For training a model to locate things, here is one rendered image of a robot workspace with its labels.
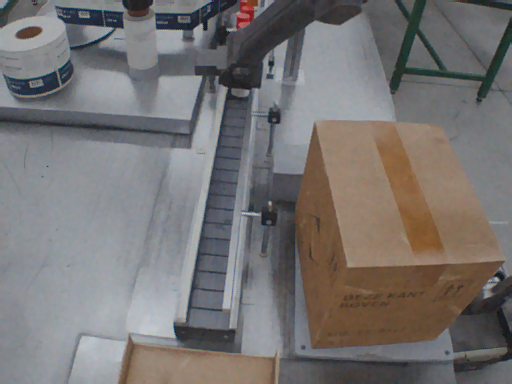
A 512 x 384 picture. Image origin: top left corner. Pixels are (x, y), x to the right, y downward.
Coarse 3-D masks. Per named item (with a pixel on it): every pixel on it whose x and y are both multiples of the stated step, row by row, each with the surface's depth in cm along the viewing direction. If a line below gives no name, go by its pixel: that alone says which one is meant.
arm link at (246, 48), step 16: (288, 0) 61; (304, 0) 57; (320, 0) 54; (336, 0) 51; (352, 0) 50; (272, 16) 66; (288, 16) 62; (304, 16) 62; (320, 16) 54; (336, 16) 54; (352, 16) 54; (240, 32) 79; (256, 32) 73; (272, 32) 69; (288, 32) 69; (240, 48) 79; (256, 48) 77; (272, 48) 77; (240, 64) 84; (256, 64) 85
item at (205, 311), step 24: (264, 0) 163; (240, 120) 112; (240, 144) 105; (216, 168) 99; (216, 192) 94; (216, 216) 90; (216, 240) 86; (216, 264) 82; (192, 288) 79; (216, 288) 79; (192, 312) 75; (216, 312) 76
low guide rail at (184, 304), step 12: (216, 120) 105; (216, 132) 102; (216, 144) 101; (204, 180) 92; (204, 192) 89; (204, 204) 87; (192, 240) 81; (192, 252) 79; (192, 264) 78; (192, 276) 77; (180, 312) 71
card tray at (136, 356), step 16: (128, 336) 72; (128, 352) 72; (144, 352) 74; (160, 352) 74; (176, 352) 74; (192, 352) 75; (208, 352) 75; (128, 368) 72; (144, 368) 72; (160, 368) 72; (176, 368) 72; (192, 368) 73; (208, 368) 73; (224, 368) 73; (240, 368) 74; (256, 368) 74; (272, 368) 74
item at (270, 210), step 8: (272, 200) 79; (264, 208) 81; (272, 208) 79; (248, 216) 81; (256, 216) 81; (264, 216) 80; (272, 216) 80; (264, 224) 81; (272, 224) 81; (264, 232) 85; (264, 240) 86; (264, 248) 88
